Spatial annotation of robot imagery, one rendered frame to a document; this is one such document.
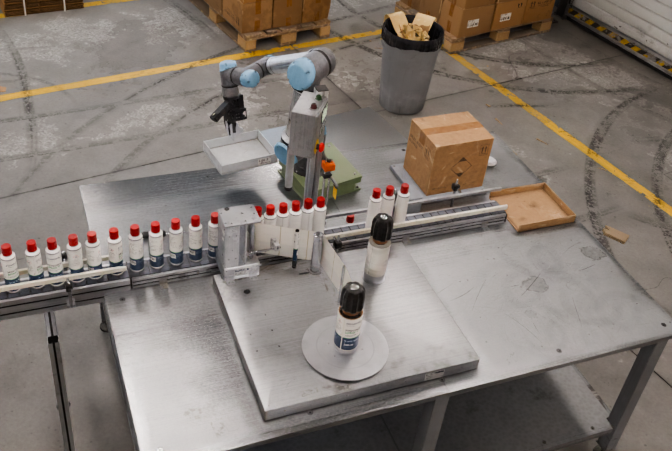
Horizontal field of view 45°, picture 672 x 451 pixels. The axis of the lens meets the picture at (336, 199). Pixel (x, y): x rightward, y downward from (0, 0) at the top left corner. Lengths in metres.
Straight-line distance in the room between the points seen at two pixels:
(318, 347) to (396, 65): 3.26
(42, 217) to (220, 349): 2.20
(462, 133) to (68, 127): 2.92
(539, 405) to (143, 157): 2.91
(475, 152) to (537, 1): 3.89
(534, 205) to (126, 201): 1.84
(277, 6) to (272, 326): 4.07
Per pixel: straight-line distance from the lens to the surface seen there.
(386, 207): 3.36
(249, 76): 3.50
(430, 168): 3.65
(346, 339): 2.82
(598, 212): 5.48
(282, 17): 6.72
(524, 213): 3.80
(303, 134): 3.03
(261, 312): 3.01
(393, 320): 3.04
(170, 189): 3.66
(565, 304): 3.40
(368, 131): 4.16
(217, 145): 3.70
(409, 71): 5.81
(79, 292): 3.15
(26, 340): 4.22
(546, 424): 3.77
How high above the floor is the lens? 3.00
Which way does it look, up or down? 37 degrees down
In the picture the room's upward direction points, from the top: 7 degrees clockwise
